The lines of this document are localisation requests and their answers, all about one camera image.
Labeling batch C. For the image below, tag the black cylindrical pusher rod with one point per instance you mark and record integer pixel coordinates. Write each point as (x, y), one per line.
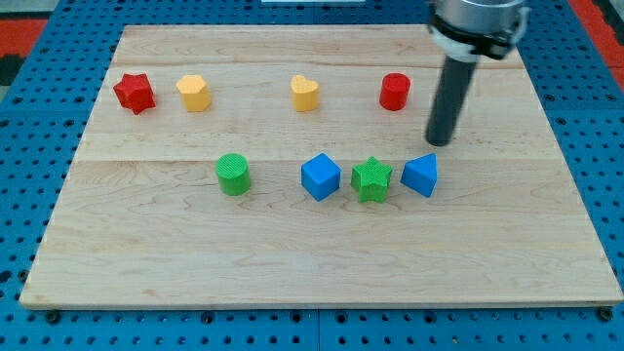
(451, 92)

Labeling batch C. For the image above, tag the blue triangle block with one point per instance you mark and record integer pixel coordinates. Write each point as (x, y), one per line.
(421, 174)

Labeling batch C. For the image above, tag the green star block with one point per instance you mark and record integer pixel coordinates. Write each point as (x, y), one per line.
(371, 180)

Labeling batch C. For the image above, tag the red star block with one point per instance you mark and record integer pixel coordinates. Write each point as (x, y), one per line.
(134, 92)

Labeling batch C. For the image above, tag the red cylinder block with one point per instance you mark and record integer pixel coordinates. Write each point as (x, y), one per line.
(395, 88)

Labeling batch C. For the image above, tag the yellow heart block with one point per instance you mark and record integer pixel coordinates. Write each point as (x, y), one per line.
(305, 93)

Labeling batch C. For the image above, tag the blue cube block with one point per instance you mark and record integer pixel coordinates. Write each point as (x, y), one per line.
(320, 176)

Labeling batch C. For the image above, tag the green cylinder block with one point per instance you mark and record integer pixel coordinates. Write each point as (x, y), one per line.
(233, 174)

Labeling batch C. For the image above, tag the wooden board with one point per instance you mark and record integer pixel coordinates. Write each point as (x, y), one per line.
(141, 222)

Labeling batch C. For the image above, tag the yellow hexagon block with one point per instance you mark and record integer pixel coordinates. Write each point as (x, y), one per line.
(194, 92)

